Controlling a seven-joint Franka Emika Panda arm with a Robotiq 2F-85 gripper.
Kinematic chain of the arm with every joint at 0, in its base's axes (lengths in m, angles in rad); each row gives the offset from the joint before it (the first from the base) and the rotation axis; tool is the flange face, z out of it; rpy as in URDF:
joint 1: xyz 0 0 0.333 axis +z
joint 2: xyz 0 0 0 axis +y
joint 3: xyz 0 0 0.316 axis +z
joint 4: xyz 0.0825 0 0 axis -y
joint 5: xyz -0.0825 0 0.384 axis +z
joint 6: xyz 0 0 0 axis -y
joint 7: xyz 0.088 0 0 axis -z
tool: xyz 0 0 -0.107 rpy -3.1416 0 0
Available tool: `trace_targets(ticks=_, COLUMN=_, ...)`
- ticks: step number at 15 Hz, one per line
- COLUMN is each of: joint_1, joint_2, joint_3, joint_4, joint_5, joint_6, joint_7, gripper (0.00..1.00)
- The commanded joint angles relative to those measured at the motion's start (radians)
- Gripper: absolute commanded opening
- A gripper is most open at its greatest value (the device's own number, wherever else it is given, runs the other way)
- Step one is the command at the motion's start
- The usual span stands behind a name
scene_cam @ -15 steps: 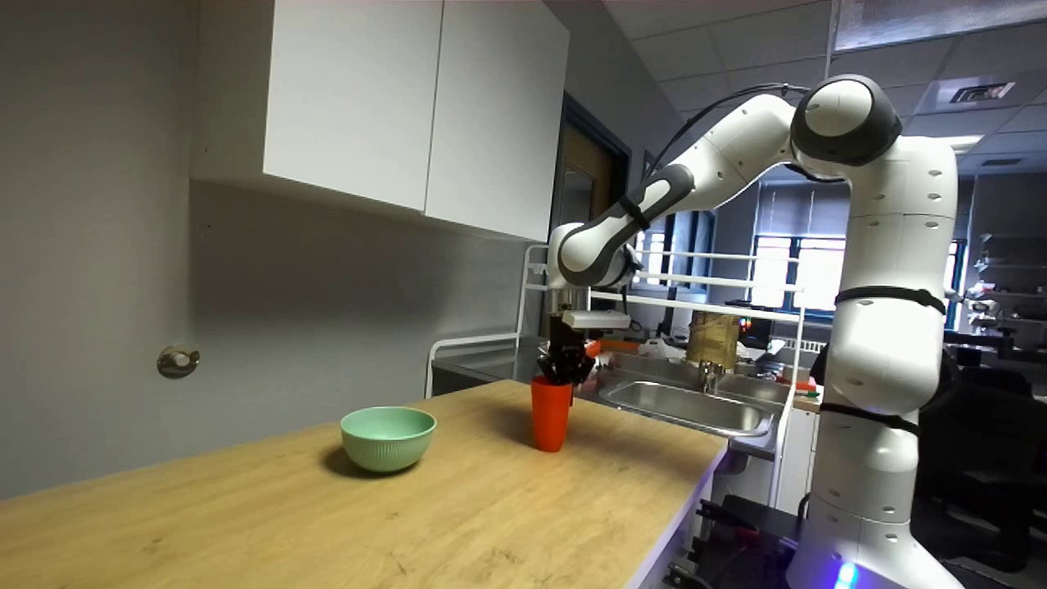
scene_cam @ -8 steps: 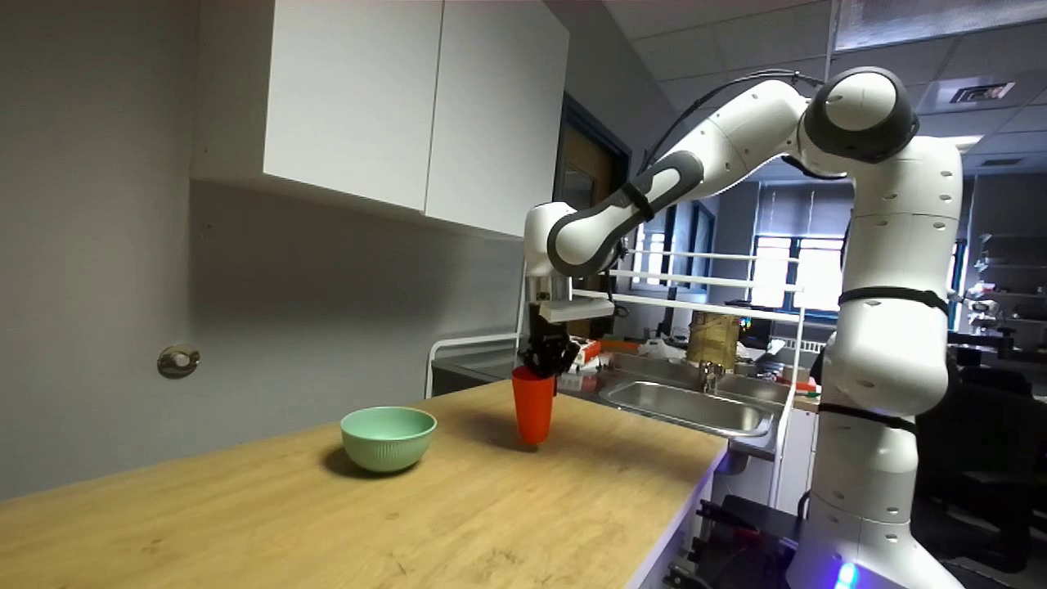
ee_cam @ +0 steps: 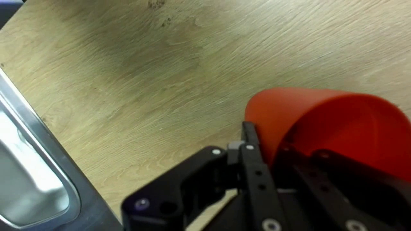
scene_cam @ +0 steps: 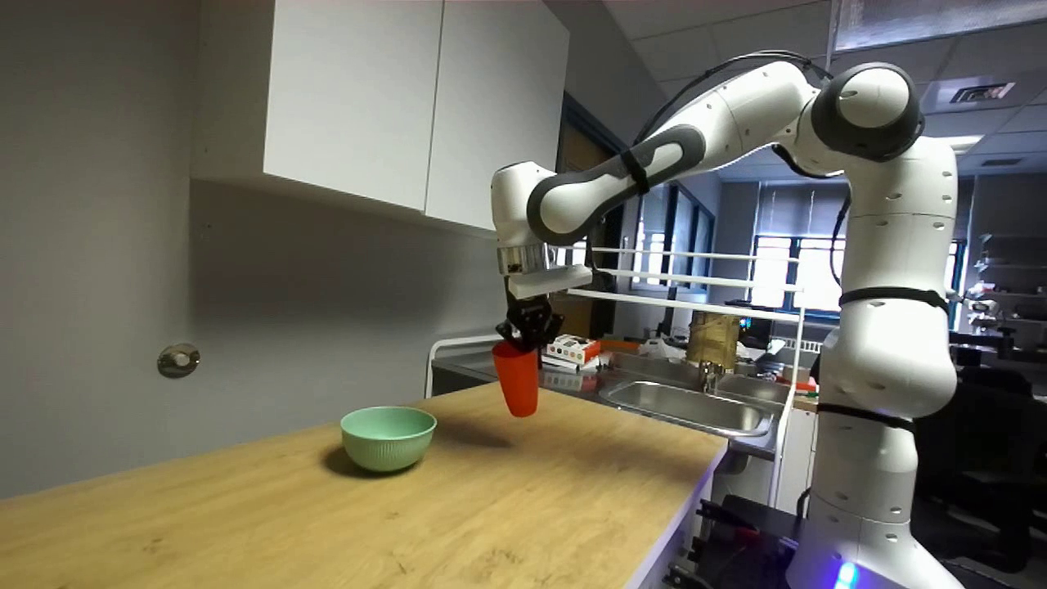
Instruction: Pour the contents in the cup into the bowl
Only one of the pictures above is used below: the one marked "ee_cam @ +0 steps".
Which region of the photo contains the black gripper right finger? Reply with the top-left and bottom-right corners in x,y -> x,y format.
274,145 -> 411,231

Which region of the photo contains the orange plastic cup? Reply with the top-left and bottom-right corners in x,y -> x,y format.
243,87 -> 411,183

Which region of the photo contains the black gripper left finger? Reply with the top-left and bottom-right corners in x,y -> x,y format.
121,120 -> 288,231

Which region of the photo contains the stainless steel sink counter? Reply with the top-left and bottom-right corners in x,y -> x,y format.
0,68 -> 123,231

